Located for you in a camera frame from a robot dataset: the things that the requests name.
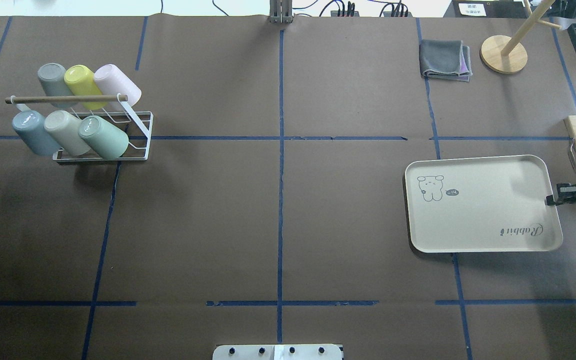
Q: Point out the cream rabbit tray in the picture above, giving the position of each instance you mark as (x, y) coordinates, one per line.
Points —
(481, 204)

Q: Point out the green cup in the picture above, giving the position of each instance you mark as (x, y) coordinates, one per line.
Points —
(106, 139)

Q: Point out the pink cup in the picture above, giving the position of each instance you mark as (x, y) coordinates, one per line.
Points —
(112, 81)

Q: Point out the yellow cup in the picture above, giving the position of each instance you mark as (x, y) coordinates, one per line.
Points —
(80, 80)

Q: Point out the beige cup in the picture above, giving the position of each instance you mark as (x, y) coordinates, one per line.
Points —
(63, 127)

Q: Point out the grey cup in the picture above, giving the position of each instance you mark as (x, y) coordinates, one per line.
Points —
(51, 78)

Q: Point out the blue cup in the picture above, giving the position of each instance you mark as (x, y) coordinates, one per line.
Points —
(29, 125)

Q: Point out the wooden mug tree stand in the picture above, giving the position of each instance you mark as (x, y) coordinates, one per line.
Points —
(505, 54)

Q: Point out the folded grey cloth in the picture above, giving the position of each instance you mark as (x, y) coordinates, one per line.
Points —
(445, 59)

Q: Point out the black power strip box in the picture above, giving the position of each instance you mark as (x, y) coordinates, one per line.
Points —
(486, 9)

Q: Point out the pedestal base plate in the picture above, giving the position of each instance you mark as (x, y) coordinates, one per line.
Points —
(308, 351)

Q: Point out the aluminium frame post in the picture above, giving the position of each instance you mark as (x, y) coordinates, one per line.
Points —
(281, 11)

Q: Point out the white wire cup rack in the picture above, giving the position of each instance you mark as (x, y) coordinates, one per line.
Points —
(138, 125)

